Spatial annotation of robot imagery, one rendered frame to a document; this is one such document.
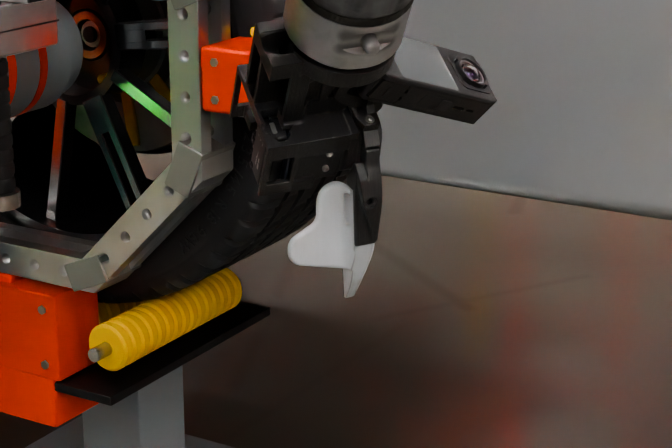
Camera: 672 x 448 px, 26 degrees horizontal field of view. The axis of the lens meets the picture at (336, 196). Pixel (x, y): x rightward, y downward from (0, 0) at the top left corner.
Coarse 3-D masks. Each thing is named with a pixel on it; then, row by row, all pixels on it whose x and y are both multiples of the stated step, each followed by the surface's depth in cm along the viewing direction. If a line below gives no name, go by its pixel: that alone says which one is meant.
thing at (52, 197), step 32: (64, 0) 179; (96, 0) 171; (128, 0) 174; (128, 32) 170; (96, 64) 179; (128, 64) 173; (64, 96) 177; (96, 96) 174; (160, 96) 171; (32, 128) 198; (64, 128) 178; (96, 128) 176; (32, 160) 194; (64, 160) 180; (96, 160) 201; (128, 160) 175; (32, 192) 188; (64, 192) 183; (96, 192) 193; (128, 192) 176; (32, 224) 182; (64, 224) 182; (96, 224) 182
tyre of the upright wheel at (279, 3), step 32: (256, 0) 157; (224, 192) 165; (256, 192) 163; (288, 192) 168; (192, 224) 169; (224, 224) 167; (256, 224) 167; (288, 224) 178; (160, 256) 173; (192, 256) 170; (224, 256) 170; (128, 288) 177; (160, 288) 174
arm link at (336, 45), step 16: (288, 0) 87; (288, 16) 87; (304, 16) 85; (320, 16) 84; (400, 16) 85; (288, 32) 88; (304, 32) 86; (320, 32) 85; (336, 32) 85; (352, 32) 84; (368, 32) 85; (384, 32) 86; (400, 32) 87; (304, 48) 87; (320, 48) 86; (336, 48) 86; (352, 48) 86; (368, 48) 85; (384, 48) 87; (336, 64) 87; (352, 64) 87; (368, 64) 87
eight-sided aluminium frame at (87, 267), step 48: (192, 0) 151; (192, 48) 152; (192, 96) 154; (192, 144) 156; (144, 192) 161; (192, 192) 157; (0, 240) 174; (48, 240) 176; (144, 240) 162; (96, 288) 168
